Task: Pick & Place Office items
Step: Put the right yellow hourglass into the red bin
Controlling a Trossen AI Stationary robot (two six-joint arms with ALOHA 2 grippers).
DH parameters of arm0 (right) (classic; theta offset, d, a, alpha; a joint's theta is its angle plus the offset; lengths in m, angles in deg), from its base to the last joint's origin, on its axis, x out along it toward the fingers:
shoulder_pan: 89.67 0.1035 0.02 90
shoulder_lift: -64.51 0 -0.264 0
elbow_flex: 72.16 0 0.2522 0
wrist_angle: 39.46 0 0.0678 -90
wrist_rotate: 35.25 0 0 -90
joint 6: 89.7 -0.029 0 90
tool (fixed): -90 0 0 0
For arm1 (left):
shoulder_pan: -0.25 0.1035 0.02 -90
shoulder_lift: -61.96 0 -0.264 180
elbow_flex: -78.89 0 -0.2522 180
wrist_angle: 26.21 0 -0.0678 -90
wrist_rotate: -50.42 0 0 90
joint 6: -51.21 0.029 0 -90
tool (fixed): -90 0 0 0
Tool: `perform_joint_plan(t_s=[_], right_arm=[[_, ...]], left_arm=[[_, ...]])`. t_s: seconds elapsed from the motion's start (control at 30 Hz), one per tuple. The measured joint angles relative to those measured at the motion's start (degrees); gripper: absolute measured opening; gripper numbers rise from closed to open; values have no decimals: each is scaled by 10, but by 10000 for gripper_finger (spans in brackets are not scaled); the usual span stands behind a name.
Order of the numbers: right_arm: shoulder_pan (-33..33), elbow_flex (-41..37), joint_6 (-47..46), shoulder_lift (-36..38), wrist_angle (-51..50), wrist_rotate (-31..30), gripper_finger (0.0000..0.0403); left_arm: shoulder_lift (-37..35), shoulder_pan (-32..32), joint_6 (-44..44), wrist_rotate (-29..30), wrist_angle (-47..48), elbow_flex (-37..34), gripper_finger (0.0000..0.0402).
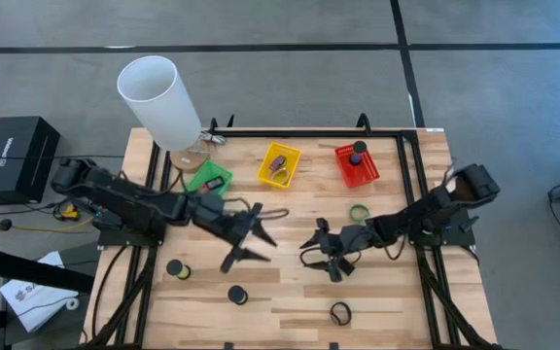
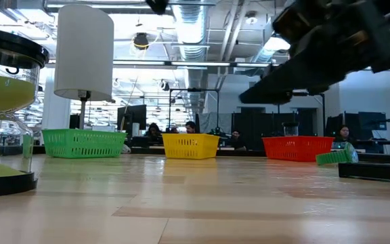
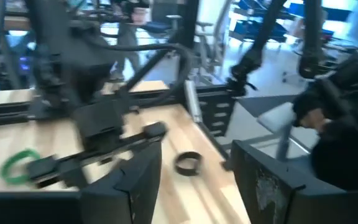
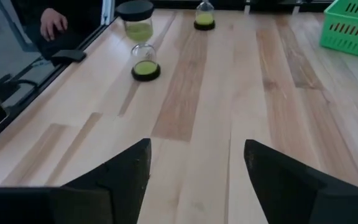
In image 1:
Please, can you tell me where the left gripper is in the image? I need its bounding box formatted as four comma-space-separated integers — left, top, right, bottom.
190, 193, 279, 274

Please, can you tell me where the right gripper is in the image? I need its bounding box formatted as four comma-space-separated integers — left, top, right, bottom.
298, 217, 376, 284

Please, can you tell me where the green plastic basket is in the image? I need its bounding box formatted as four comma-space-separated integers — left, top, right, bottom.
184, 158, 235, 196

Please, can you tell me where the brown strap wristwatch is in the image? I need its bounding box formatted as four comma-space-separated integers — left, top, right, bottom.
267, 154, 292, 187

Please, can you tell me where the blue capped clear tube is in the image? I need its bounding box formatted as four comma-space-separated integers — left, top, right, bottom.
348, 139, 368, 166

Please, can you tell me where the yellow plastic basket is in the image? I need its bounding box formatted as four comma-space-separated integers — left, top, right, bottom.
257, 141, 304, 191

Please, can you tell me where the red plastic basket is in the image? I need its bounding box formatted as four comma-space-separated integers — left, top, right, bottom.
333, 141, 381, 190

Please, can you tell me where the small silver metal object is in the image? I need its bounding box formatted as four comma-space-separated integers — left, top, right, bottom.
196, 129, 228, 147

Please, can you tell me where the white paper bag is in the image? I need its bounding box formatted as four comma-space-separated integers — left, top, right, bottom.
0, 250, 81, 334

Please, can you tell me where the black metal stand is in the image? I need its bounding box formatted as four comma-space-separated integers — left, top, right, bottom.
0, 245, 96, 350

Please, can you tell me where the black cardboard box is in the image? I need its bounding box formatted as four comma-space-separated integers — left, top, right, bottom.
0, 115, 61, 205

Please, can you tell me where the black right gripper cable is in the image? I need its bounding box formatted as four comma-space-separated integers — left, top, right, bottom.
298, 227, 359, 271

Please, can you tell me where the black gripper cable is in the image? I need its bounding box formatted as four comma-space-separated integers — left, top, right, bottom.
298, 227, 359, 271
224, 196, 291, 221

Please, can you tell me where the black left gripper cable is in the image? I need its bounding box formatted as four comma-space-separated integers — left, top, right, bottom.
224, 196, 291, 221

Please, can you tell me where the black aluminium table frame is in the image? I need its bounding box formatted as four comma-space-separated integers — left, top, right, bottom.
83, 112, 503, 350

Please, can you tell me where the yellow cable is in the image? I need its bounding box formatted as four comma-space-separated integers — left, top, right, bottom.
10, 216, 96, 233

